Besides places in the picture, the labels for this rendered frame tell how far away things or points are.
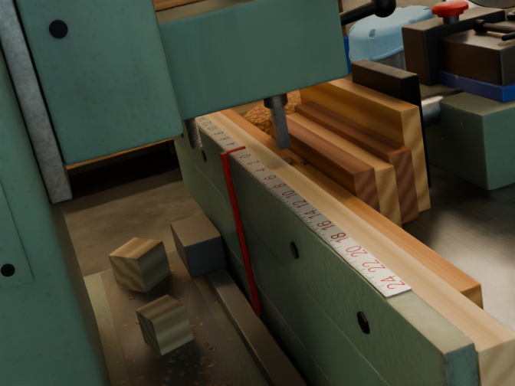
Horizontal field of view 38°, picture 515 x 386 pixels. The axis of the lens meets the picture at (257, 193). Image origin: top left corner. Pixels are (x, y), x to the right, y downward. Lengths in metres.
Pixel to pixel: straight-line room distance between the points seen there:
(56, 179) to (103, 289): 0.31
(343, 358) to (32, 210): 0.20
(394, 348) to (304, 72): 0.25
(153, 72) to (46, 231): 0.12
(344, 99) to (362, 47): 0.68
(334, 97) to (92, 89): 0.24
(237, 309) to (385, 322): 0.31
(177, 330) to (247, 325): 0.06
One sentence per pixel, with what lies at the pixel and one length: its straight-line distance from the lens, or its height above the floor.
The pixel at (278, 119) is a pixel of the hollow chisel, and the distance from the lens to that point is 0.57.
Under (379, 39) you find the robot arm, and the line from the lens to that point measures 1.27.
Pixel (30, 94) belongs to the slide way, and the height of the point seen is 1.05.
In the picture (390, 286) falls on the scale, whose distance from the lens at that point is 0.35.
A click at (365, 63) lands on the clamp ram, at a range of 0.62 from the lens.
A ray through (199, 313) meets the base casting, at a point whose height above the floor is 0.80.
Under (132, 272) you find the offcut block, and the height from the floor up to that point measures 0.82.
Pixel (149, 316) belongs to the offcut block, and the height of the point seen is 0.83.
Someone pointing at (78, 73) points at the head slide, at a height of 1.06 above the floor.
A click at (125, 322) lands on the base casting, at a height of 0.80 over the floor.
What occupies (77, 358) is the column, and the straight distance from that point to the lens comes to 0.49.
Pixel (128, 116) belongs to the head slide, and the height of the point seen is 1.02.
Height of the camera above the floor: 1.13
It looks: 21 degrees down
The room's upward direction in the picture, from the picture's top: 12 degrees counter-clockwise
